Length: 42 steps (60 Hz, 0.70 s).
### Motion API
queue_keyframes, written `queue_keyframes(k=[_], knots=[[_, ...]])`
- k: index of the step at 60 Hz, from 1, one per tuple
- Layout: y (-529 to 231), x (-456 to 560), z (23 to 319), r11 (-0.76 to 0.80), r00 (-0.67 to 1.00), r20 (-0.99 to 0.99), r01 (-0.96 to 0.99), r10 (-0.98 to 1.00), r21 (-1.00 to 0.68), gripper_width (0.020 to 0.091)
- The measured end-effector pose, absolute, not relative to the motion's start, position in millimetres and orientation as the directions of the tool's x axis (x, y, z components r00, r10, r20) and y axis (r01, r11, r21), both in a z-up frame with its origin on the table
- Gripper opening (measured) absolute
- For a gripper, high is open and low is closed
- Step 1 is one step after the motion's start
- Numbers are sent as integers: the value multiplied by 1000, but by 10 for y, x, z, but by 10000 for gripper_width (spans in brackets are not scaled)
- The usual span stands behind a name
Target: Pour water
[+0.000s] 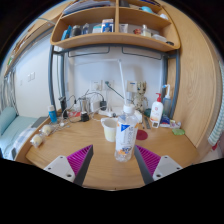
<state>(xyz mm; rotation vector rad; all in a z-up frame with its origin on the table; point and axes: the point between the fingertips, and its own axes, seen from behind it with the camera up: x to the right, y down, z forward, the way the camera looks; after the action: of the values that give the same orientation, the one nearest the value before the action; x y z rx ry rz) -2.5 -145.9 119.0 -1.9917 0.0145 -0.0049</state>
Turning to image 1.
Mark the white plastic packet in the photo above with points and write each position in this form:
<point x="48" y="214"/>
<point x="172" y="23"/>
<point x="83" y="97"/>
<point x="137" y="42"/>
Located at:
<point x="175" y="124"/>

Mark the teal striped towel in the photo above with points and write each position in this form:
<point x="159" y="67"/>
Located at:
<point x="218" y="120"/>

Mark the wooden tree figurine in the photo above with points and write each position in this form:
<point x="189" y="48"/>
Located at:
<point x="141" y="96"/>

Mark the black plug adapter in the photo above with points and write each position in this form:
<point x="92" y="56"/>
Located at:
<point x="103" y="105"/>

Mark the wooden shelf unit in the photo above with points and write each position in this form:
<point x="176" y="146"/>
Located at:
<point x="113" y="40"/>

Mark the white desk lamp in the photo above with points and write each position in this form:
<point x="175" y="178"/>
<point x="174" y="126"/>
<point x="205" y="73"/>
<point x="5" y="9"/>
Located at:
<point x="122" y="80"/>

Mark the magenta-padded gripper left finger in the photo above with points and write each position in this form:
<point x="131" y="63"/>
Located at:
<point x="60" y="166"/>

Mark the black electric shaver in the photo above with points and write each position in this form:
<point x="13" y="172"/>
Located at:
<point x="62" y="106"/>

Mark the grey metal desk frame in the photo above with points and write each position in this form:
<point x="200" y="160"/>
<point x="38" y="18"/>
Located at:
<point x="50" y="83"/>

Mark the green sponge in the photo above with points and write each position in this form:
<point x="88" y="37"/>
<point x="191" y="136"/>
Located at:
<point x="178" y="131"/>

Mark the metal cup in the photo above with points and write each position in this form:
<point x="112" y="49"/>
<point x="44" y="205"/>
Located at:
<point x="84" y="105"/>

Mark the blue spray bottle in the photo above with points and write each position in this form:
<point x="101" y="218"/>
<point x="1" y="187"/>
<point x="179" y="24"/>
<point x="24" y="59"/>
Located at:
<point x="167" y="105"/>

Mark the white cup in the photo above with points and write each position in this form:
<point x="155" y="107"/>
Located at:
<point x="108" y="131"/>

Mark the bed with teal sheet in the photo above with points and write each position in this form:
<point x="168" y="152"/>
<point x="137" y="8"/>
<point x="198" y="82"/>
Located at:
<point x="16" y="133"/>

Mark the white power strip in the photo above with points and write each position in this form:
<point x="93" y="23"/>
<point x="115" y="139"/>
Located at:
<point x="106" y="113"/>

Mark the small blue white bottle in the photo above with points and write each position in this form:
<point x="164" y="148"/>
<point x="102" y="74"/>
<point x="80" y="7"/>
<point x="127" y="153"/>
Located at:
<point x="52" y="115"/>

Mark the white wall socket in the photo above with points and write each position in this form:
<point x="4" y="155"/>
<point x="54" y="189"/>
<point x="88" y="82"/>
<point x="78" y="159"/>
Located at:
<point x="96" y="85"/>
<point x="109" y="84"/>

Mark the small blue box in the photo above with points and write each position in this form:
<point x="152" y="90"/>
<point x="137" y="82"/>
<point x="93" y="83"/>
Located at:
<point x="165" y="120"/>

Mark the white red pump lotion bottle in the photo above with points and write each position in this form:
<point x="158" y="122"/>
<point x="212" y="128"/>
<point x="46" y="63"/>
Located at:
<point x="156" y="113"/>

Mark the clear plastic drink bottle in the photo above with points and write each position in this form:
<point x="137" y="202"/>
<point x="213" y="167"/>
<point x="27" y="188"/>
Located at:
<point x="126" y="140"/>

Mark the small black cube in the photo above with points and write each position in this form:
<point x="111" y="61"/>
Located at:
<point x="84" y="117"/>

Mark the grey remote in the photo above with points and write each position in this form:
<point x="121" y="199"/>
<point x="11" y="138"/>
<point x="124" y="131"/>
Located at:
<point x="146" y="123"/>

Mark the flat round red coaster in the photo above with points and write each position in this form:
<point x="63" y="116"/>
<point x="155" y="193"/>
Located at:
<point x="142" y="135"/>

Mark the teal pillow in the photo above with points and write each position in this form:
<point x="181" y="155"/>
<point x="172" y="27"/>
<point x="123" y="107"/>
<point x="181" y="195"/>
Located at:
<point x="6" y="120"/>

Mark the white charger block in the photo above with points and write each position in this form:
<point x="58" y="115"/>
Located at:
<point x="95" y="106"/>

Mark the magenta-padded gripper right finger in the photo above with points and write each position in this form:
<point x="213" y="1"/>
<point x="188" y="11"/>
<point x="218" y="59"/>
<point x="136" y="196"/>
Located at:
<point x="165" y="166"/>

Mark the round white wrapped bun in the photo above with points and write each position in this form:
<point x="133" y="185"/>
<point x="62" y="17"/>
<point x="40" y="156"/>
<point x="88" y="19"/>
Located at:
<point x="37" y="140"/>
<point x="46" y="129"/>

